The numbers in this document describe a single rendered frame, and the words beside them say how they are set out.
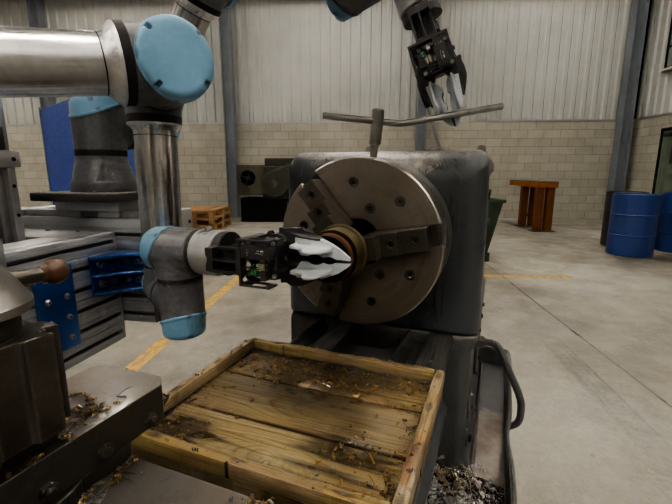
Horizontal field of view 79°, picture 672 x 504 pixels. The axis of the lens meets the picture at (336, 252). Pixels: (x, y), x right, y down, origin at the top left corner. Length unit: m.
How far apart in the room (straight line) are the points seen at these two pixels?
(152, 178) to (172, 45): 0.25
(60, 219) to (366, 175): 0.78
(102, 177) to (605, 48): 12.09
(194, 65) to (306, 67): 10.56
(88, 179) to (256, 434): 0.76
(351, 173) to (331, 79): 10.40
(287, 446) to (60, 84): 0.55
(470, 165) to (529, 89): 10.88
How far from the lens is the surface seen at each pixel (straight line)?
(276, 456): 0.54
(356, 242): 0.64
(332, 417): 0.59
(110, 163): 1.13
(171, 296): 0.73
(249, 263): 0.60
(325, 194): 0.73
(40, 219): 1.25
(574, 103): 12.07
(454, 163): 0.87
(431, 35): 0.80
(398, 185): 0.72
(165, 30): 0.69
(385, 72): 11.13
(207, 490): 0.38
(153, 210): 0.83
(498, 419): 1.29
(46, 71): 0.68
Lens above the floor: 1.21
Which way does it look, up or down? 11 degrees down
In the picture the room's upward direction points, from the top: straight up
